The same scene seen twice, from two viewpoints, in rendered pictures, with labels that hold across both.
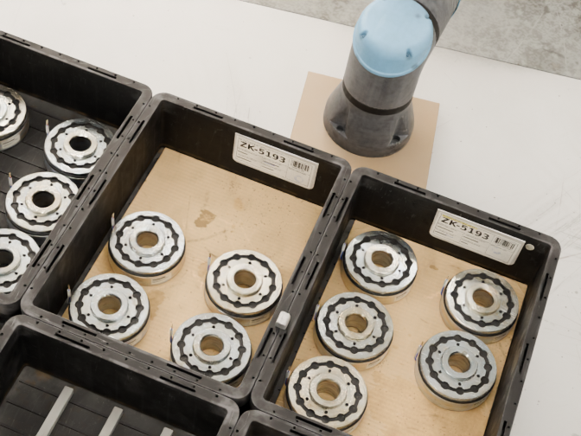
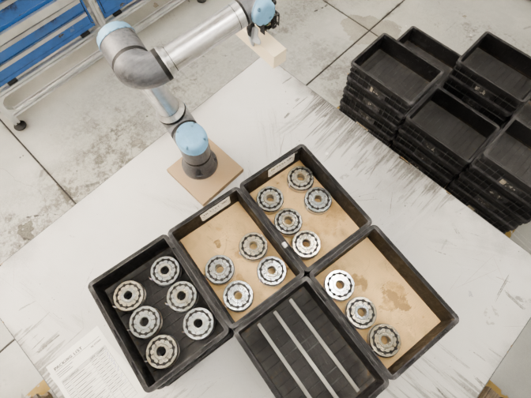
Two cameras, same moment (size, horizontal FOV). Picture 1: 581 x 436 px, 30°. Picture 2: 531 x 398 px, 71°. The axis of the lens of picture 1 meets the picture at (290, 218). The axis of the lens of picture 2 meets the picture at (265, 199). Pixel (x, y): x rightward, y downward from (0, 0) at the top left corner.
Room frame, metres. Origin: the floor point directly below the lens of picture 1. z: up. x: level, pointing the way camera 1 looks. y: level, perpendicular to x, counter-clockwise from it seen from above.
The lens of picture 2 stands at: (0.50, 0.28, 2.16)
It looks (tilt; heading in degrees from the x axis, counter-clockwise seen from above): 67 degrees down; 312
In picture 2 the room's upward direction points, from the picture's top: 1 degrees counter-clockwise
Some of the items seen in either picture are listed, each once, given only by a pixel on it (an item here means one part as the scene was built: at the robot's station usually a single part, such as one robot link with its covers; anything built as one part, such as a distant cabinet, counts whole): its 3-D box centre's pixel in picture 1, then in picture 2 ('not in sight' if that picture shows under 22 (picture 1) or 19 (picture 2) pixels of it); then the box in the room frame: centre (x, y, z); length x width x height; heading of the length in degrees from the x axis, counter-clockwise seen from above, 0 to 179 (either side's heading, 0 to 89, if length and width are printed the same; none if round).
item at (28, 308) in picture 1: (196, 235); (235, 253); (0.79, 0.11, 0.92); 0.40 x 0.30 x 0.02; 168
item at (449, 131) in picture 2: not in sight; (439, 139); (0.52, -1.22, 0.31); 0.40 x 0.30 x 0.34; 178
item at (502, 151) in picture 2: not in sight; (507, 179); (0.12, -1.20, 0.37); 0.40 x 0.30 x 0.45; 178
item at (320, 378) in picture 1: (328, 390); (306, 243); (0.63, -0.09, 0.86); 0.05 x 0.05 x 0.01
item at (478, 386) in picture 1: (458, 365); (318, 199); (0.71, -0.25, 0.86); 0.10 x 0.10 x 0.01
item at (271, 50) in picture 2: not in sight; (258, 40); (1.26, -0.53, 1.07); 0.24 x 0.06 x 0.06; 173
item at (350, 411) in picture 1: (327, 392); (306, 243); (0.63, -0.09, 0.86); 0.10 x 0.10 x 0.01
